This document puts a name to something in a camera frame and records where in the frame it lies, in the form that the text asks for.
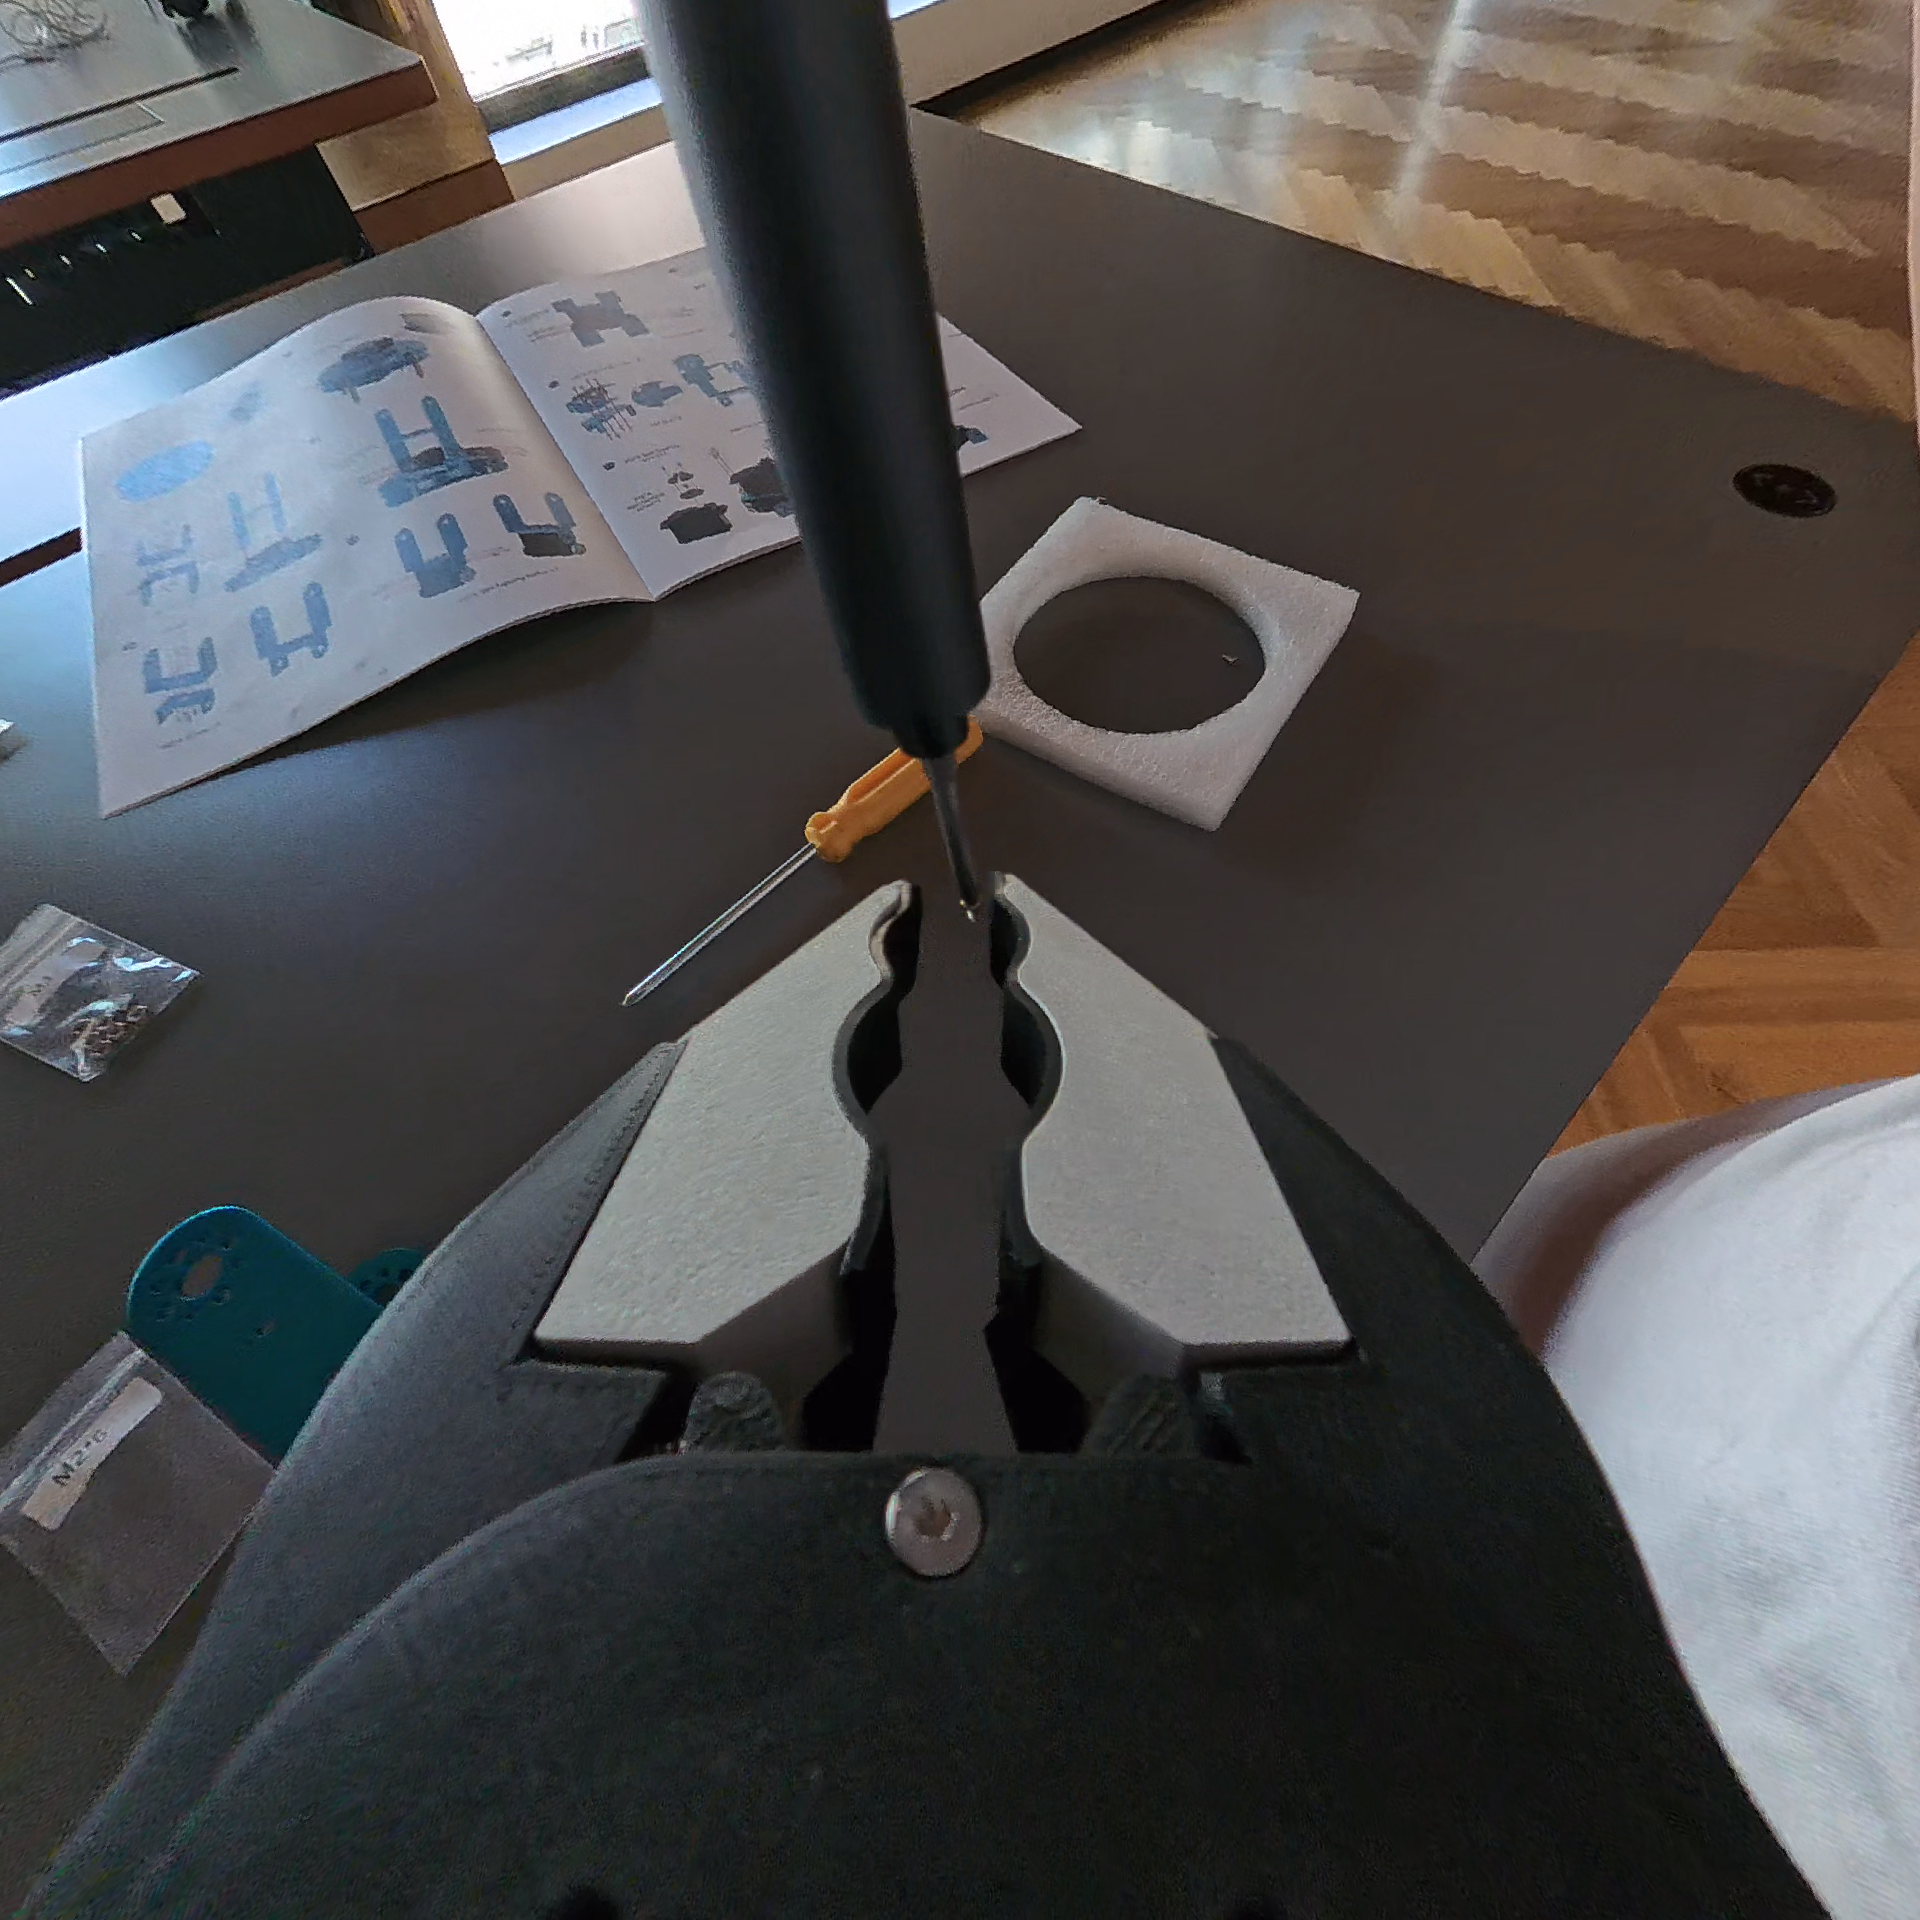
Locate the black under-desk tray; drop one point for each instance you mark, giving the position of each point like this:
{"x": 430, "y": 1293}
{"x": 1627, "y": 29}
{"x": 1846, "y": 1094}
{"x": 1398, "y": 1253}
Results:
{"x": 148, "y": 270}

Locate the clear bag of nuts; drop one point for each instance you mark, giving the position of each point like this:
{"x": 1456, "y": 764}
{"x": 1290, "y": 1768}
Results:
{"x": 89, "y": 990}

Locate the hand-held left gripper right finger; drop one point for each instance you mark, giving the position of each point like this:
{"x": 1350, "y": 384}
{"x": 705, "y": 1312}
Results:
{"x": 1171, "y": 1186}

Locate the open instruction booklet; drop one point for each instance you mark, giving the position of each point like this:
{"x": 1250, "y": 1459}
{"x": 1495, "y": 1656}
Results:
{"x": 375, "y": 525}

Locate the grey table with wood edge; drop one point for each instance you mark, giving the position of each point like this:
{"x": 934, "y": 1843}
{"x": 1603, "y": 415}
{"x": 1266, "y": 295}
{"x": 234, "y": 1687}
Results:
{"x": 225, "y": 90}

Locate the white foam square with hole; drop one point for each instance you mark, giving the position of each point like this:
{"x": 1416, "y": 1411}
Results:
{"x": 1306, "y": 630}

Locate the dark grey desk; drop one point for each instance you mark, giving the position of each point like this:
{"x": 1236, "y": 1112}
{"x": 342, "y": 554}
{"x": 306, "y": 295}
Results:
{"x": 1424, "y": 975}

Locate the clear labelled zip bag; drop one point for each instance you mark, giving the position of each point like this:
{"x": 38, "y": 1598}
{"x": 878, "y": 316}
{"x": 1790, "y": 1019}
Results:
{"x": 119, "y": 1516}

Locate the black desk grommet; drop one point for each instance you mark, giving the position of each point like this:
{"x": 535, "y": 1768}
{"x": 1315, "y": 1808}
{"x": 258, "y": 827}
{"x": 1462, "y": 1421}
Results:
{"x": 1786, "y": 490}

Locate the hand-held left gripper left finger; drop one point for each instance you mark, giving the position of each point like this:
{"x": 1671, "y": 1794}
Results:
{"x": 720, "y": 1186}

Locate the black electric screwdriver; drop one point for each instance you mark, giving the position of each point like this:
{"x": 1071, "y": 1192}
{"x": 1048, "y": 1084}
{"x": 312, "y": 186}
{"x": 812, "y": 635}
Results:
{"x": 810, "y": 300}

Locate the blue metal bracket with servo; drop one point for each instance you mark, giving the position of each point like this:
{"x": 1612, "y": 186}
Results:
{"x": 240, "y": 1319}

